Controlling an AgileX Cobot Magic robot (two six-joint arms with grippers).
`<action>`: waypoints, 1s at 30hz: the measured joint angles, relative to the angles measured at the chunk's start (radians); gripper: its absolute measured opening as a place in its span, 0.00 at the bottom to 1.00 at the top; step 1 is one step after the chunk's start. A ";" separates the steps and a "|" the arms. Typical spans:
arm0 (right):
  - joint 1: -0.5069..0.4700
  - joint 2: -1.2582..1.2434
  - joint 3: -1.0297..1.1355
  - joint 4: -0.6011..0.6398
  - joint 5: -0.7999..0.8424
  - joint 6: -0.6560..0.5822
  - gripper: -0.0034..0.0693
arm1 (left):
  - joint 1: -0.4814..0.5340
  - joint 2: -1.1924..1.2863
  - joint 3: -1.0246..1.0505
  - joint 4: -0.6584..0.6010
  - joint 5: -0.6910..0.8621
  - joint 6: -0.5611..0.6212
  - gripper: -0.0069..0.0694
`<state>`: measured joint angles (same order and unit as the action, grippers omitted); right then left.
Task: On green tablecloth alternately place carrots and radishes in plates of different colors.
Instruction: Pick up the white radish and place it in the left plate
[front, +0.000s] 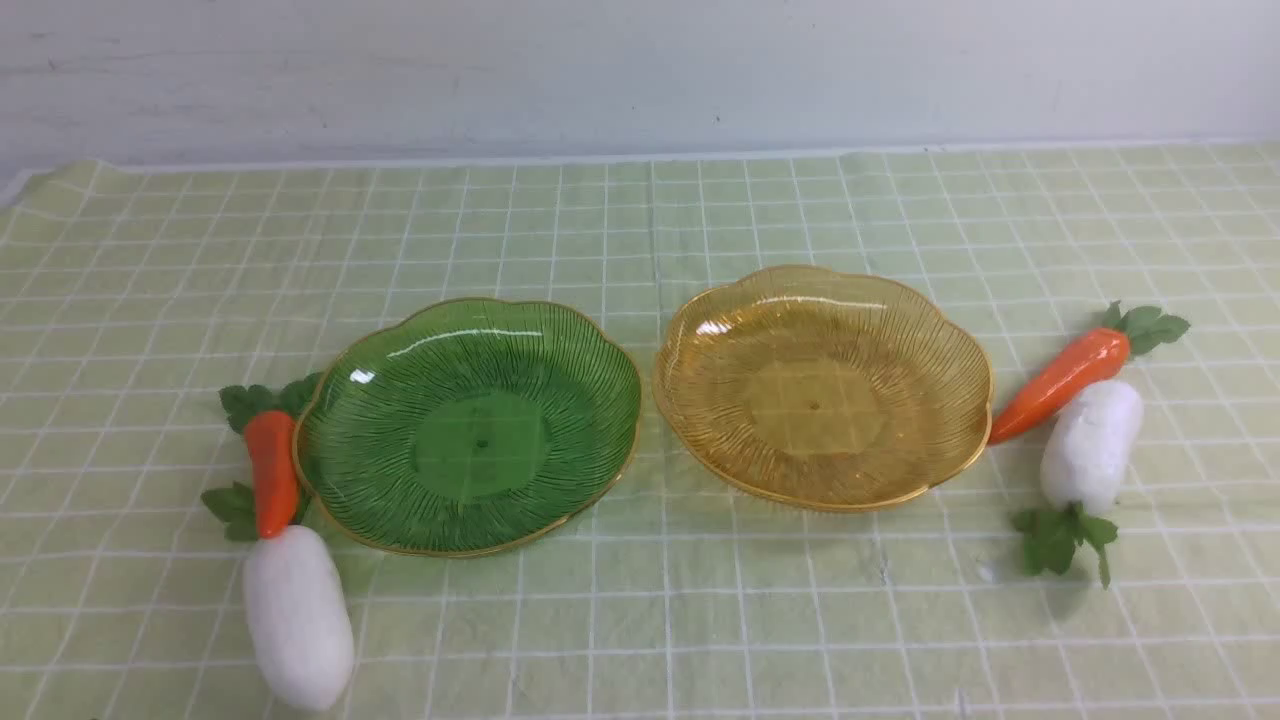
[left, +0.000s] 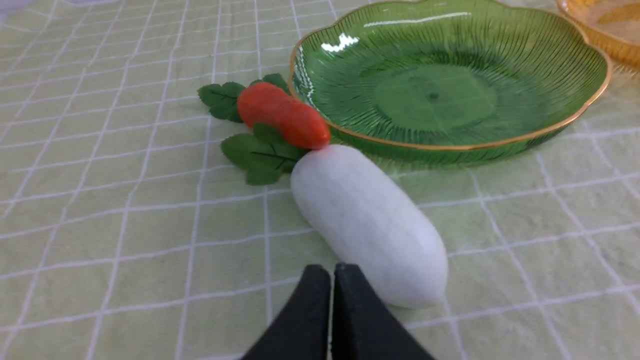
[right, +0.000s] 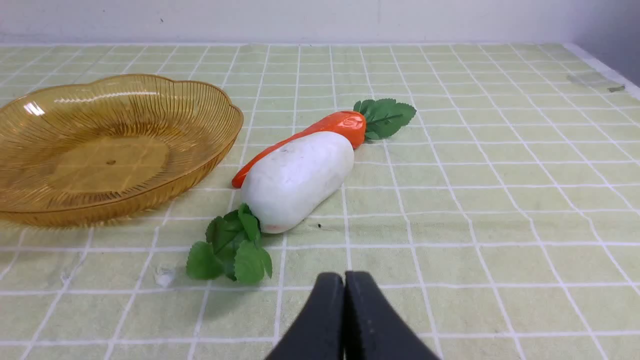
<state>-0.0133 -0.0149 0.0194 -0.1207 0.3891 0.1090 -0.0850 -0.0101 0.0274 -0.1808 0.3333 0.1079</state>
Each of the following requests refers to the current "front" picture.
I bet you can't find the toy carrot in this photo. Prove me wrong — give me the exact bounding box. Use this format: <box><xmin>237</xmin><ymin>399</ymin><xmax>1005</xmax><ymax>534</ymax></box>
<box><xmin>988</xmin><ymin>300</ymin><xmax>1190</xmax><ymax>445</ymax></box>
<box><xmin>215</xmin><ymin>372</ymin><xmax>321</xmax><ymax>541</ymax></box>

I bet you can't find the white toy radish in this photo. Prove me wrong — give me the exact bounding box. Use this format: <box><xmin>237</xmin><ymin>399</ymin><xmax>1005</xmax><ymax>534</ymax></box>
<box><xmin>201</xmin><ymin>483</ymin><xmax>355</xmax><ymax>714</ymax></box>
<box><xmin>1011</xmin><ymin>380</ymin><xmax>1146</xmax><ymax>587</ymax></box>

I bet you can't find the amber ribbed plastic plate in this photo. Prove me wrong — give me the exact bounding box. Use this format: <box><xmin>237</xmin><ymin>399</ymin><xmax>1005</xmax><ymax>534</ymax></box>
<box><xmin>652</xmin><ymin>265</ymin><xmax>995</xmax><ymax>512</ymax></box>

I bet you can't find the green ribbed plastic plate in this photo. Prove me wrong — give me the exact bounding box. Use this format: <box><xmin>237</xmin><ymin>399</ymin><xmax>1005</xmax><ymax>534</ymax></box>
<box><xmin>293</xmin><ymin>297</ymin><xmax>643</xmax><ymax>559</ymax></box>

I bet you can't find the green checkered tablecloth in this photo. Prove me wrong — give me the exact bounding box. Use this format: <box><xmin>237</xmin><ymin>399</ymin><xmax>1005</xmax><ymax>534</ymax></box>
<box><xmin>1</xmin><ymin>143</ymin><xmax>1279</xmax><ymax>719</ymax></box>

